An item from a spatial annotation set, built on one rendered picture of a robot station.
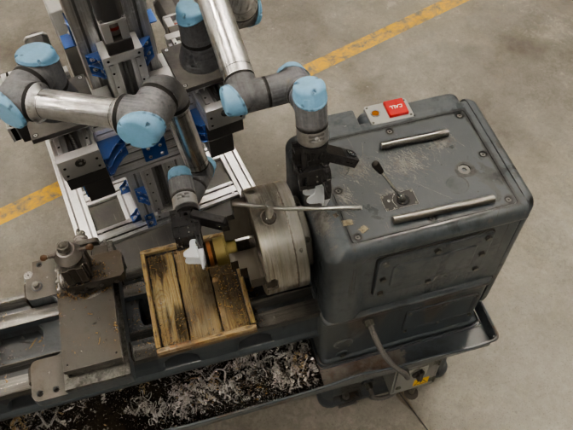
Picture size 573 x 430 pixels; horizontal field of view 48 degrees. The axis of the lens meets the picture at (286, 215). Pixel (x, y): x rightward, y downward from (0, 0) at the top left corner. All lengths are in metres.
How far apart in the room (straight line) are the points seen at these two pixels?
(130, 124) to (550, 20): 3.25
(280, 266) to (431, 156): 0.52
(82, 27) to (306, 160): 1.00
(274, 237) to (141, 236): 1.36
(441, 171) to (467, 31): 2.51
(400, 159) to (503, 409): 1.40
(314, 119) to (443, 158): 0.53
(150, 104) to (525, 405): 1.97
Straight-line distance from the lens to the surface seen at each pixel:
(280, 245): 1.71
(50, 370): 2.01
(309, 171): 1.53
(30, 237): 3.42
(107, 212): 3.11
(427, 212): 1.71
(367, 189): 1.75
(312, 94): 1.42
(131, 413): 2.25
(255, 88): 1.50
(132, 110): 1.76
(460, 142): 1.90
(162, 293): 2.04
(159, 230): 2.99
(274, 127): 3.58
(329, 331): 2.04
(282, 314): 1.98
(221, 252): 1.81
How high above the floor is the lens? 2.66
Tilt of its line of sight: 56 degrees down
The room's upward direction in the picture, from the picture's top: 2 degrees counter-clockwise
